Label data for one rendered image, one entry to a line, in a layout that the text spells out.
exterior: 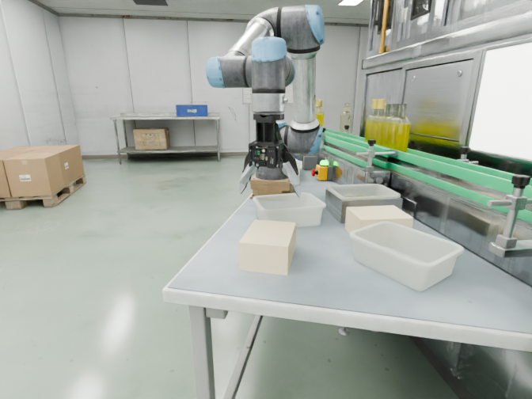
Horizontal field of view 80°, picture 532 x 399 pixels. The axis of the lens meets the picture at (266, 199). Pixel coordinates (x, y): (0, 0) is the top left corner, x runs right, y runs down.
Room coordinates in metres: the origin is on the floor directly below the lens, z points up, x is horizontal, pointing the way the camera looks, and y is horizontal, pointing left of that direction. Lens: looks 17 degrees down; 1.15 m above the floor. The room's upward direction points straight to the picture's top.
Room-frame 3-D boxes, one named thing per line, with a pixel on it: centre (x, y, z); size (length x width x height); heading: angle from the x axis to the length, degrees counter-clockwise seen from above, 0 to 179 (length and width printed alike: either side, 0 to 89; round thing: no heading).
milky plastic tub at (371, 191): (1.12, -0.35, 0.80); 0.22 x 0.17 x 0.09; 98
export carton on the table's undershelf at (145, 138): (6.47, 2.28, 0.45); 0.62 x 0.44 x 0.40; 93
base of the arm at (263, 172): (1.37, -0.03, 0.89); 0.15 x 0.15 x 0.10
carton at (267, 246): (0.77, -0.01, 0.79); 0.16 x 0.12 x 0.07; 168
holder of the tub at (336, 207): (1.12, -0.38, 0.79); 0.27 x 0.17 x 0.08; 98
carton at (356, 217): (0.92, -0.35, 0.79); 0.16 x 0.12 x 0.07; 96
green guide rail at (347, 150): (2.14, -0.30, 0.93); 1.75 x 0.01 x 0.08; 8
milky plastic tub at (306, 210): (1.05, -0.08, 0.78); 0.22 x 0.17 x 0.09; 104
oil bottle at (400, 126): (1.33, -0.55, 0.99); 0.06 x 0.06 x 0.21; 9
